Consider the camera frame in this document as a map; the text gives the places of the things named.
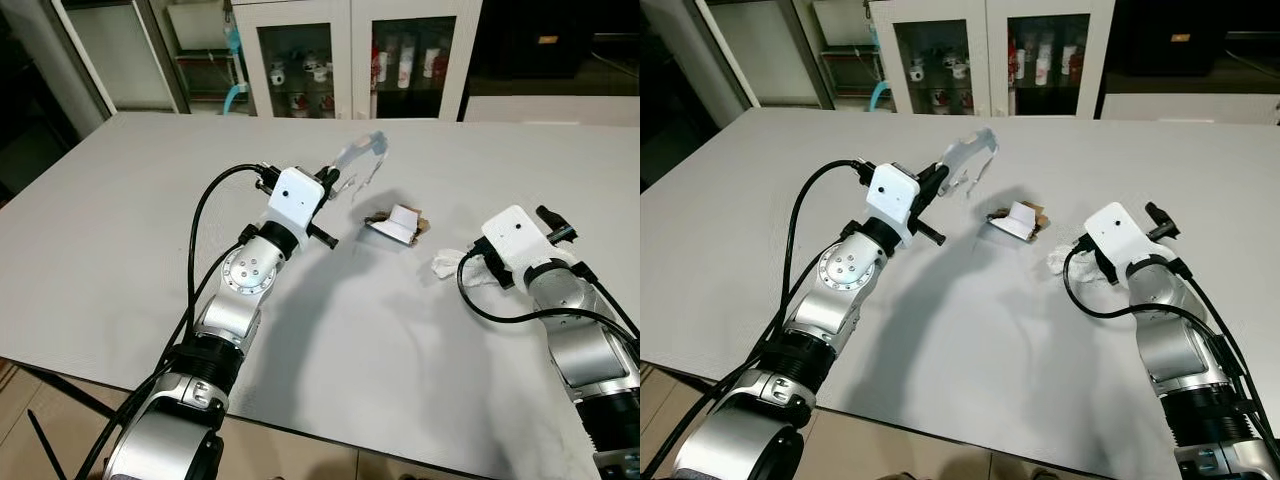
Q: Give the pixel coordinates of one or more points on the brown white paper carton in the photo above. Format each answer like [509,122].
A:
[403,220]
[1025,215]

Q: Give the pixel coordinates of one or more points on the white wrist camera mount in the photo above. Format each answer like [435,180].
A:
[290,200]
[893,200]
[515,240]
[1115,235]

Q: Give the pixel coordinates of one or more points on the white tissue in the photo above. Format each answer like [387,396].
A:
[1060,260]
[447,265]

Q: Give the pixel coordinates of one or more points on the white glass-door cabinet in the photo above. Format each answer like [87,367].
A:
[352,60]
[985,60]

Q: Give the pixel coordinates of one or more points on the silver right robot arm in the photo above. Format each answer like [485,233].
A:
[580,340]
[1170,350]

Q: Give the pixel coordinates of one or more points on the red-framed metal shelf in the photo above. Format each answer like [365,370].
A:
[210,80]
[850,75]

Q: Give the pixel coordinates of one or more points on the white low counter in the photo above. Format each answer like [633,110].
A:
[550,110]
[1190,107]

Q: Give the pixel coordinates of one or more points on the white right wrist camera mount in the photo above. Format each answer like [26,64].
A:
[1115,235]
[515,240]

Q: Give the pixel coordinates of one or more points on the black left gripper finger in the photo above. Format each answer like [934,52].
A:
[342,190]
[943,172]
[337,172]
[946,191]

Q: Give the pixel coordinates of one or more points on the black cabinet orange label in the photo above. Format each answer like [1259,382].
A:
[560,60]
[1180,60]

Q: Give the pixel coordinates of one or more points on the white red bottle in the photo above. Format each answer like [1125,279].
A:
[383,65]
[433,62]
[1018,62]
[407,62]
[1075,62]
[1046,60]

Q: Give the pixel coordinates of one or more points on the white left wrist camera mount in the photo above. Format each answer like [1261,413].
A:
[893,200]
[290,200]

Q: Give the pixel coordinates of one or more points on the silver sliding door frame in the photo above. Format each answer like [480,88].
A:
[170,60]
[812,55]

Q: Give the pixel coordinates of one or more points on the clear plastic packaging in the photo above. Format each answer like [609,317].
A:
[362,148]
[970,148]

